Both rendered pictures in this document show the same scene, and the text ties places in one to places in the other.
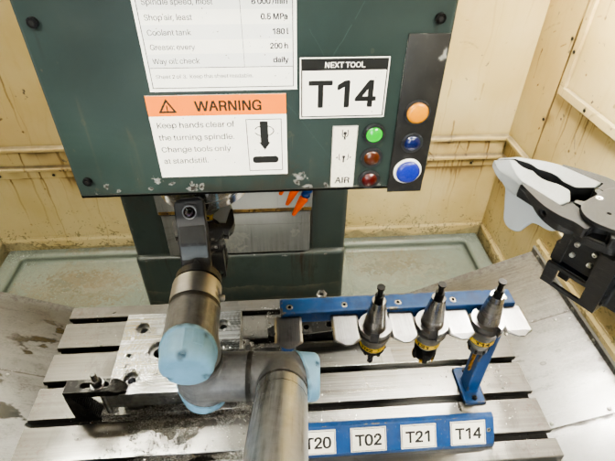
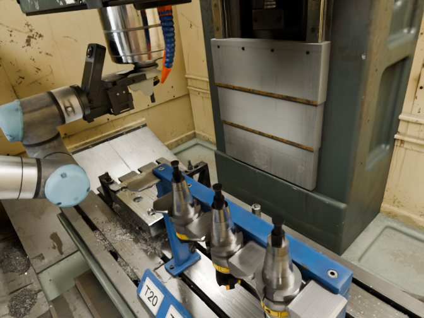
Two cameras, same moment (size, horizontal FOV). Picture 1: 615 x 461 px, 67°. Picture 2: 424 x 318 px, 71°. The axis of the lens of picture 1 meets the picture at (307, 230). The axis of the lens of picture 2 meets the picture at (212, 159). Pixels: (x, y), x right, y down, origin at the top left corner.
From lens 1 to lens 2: 0.74 m
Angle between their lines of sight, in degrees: 47
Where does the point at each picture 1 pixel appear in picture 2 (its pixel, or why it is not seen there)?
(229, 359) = (50, 148)
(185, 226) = (87, 61)
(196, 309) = (33, 98)
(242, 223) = (265, 146)
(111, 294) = (213, 175)
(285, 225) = (294, 159)
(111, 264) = not seen: hidden behind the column
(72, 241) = not seen: hidden behind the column
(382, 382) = (246, 308)
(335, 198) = (342, 149)
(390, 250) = not seen: outside the picture
